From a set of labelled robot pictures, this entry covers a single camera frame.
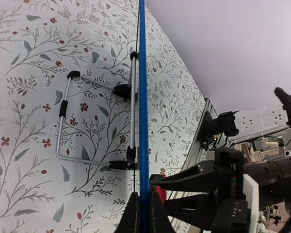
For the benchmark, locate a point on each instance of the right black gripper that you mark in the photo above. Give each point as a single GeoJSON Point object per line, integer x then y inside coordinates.
{"type": "Point", "coordinates": [222, 179]}

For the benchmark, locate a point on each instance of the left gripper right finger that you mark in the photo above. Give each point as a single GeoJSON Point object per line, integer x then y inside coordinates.
{"type": "Point", "coordinates": [158, 219]}

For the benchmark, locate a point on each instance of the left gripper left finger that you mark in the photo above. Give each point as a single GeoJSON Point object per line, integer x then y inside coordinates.
{"type": "Point", "coordinates": [130, 220]}

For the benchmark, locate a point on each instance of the red whiteboard eraser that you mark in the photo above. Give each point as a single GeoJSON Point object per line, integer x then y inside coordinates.
{"type": "Point", "coordinates": [162, 194]}

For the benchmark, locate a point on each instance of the small blue-framed whiteboard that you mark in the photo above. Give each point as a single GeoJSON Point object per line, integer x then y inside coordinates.
{"type": "Point", "coordinates": [143, 123]}

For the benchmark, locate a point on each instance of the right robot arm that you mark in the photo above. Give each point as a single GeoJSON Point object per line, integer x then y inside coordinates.
{"type": "Point", "coordinates": [249, 172]}

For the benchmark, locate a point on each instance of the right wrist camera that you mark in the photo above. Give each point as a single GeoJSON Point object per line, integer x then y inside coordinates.
{"type": "Point", "coordinates": [239, 216]}

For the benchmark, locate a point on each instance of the front aluminium rail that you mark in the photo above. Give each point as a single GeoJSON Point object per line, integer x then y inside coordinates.
{"type": "Point", "coordinates": [196, 154]}

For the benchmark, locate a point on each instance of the wire whiteboard stand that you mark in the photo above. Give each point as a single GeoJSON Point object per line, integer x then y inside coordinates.
{"type": "Point", "coordinates": [100, 134]}

